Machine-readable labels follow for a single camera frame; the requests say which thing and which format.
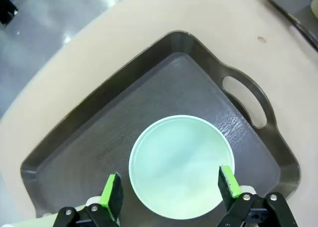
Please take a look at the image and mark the left gripper green-padded right finger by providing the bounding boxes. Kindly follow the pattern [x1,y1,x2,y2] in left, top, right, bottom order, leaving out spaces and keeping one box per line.
[218,164,298,227]

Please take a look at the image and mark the pale green bowl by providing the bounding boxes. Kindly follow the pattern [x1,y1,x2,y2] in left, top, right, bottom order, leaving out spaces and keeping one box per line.
[128,114,236,220]

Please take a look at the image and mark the left gripper green-padded left finger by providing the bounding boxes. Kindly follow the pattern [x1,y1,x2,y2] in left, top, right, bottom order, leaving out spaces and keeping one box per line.
[51,172,124,227]

